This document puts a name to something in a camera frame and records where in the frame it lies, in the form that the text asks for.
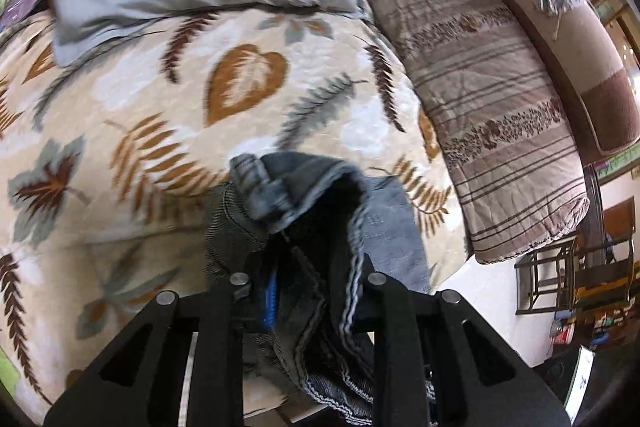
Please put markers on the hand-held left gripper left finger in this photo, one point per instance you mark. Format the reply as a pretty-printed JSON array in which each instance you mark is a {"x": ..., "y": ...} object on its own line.
[{"x": 270, "y": 302}]

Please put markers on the dark wooden chair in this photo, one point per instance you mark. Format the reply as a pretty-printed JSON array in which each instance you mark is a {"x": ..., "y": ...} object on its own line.
[{"x": 595, "y": 267}]

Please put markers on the beige striped quilt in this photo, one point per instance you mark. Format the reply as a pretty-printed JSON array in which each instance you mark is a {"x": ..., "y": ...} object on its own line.
[{"x": 490, "y": 107}]

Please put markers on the black box with white paper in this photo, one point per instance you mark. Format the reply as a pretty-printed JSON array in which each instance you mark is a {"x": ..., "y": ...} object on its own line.
[{"x": 575, "y": 377}]

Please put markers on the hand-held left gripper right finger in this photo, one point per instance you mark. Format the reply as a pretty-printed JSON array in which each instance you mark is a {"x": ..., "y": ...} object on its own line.
[{"x": 385, "y": 307}]

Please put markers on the bright green cloth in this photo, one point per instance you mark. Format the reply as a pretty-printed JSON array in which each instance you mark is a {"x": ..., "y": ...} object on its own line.
[{"x": 9, "y": 374}]

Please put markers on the dark denim jeans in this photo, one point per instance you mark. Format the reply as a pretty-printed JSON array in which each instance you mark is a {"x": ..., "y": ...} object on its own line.
[{"x": 320, "y": 207}]

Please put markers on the cream leaf-print blanket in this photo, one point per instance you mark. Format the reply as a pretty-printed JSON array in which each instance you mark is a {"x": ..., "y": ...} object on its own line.
[{"x": 150, "y": 132}]

